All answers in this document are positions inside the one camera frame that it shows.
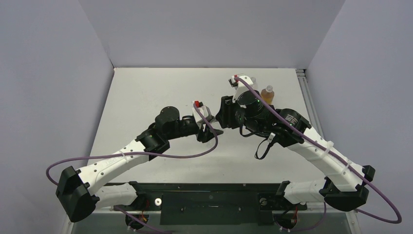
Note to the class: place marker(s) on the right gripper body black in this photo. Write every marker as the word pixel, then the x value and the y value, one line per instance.
pixel 226 112

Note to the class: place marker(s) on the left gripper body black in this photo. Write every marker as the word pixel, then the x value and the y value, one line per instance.
pixel 185 129

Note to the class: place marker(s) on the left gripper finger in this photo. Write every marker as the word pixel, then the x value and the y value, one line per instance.
pixel 211 119
pixel 205 135

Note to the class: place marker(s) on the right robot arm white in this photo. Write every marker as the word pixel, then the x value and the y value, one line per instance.
pixel 343 186

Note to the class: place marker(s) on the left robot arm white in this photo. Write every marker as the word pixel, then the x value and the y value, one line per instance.
pixel 81 191

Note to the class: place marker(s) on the clear empty bottle upright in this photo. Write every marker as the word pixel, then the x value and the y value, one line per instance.
pixel 254 85

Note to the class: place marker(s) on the tea bottle red label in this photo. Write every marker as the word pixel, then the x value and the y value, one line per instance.
pixel 267 94

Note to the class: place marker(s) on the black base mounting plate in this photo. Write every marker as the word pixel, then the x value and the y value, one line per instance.
pixel 198 203

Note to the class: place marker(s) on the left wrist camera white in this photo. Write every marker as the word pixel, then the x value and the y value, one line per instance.
pixel 199 112

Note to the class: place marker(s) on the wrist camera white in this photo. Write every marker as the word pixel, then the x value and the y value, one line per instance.
pixel 240 88
pixel 199 112

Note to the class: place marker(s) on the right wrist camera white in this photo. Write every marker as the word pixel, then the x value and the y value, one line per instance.
pixel 240 88

